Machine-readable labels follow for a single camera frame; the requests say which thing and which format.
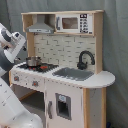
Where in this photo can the left red stove knob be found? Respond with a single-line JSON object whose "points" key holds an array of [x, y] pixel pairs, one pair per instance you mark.
{"points": [[16, 78]]}

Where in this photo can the grey range hood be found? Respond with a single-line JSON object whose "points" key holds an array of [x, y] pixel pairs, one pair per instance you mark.
{"points": [[40, 26]]}

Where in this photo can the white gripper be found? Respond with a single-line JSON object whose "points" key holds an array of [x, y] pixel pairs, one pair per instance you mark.
{"points": [[12, 52]]}

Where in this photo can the toy microwave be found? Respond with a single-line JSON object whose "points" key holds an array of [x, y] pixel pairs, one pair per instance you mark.
{"points": [[74, 23]]}

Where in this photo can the black toy faucet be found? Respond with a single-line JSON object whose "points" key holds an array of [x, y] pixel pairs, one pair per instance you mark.
{"points": [[83, 63]]}

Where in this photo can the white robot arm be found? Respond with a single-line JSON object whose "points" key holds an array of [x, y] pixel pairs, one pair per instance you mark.
{"points": [[12, 113]]}

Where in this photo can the right red stove knob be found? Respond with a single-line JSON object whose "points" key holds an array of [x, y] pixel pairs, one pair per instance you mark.
{"points": [[35, 83]]}

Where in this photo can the black toy stovetop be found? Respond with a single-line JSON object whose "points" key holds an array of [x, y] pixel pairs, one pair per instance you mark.
{"points": [[43, 67]]}

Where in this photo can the silver toy pot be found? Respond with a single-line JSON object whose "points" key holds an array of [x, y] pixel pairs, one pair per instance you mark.
{"points": [[33, 61]]}

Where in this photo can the white cabinet door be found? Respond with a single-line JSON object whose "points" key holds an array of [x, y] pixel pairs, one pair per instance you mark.
{"points": [[64, 106]]}

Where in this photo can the red stove knob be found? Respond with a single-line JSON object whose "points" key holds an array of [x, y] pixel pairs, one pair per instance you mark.
{"points": [[16, 78], [35, 83]]}

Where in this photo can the wooden toy kitchen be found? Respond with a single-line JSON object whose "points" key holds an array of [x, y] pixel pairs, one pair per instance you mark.
{"points": [[63, 50]]}

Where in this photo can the grey toy sink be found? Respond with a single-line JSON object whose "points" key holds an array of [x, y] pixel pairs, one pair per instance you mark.
{"points": [[73, 74]]}

